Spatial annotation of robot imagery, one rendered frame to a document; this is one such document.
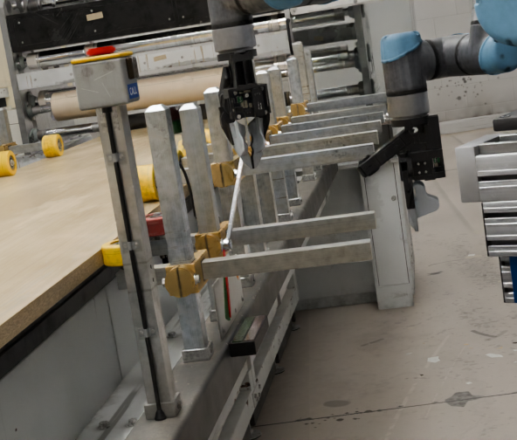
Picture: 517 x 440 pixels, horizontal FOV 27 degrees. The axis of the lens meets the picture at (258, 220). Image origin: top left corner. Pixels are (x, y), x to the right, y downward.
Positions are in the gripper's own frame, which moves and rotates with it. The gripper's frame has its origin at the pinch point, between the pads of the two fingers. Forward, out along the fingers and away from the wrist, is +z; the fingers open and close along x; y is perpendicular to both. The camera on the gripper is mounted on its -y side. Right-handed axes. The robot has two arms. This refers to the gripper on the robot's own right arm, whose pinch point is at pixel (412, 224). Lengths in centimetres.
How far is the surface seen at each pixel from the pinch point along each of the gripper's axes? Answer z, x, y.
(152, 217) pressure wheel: -8.0, -2.5, -48.4
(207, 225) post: -5.6, -5.6, -37.4
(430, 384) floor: 83, 149, -5
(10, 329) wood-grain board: -6, -69, -52
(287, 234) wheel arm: -1.4, -1.4, -23.3
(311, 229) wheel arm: -1.8, -1.4, -18.7
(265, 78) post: -27, 94, -37
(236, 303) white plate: 10.6, -2.1, -35.0
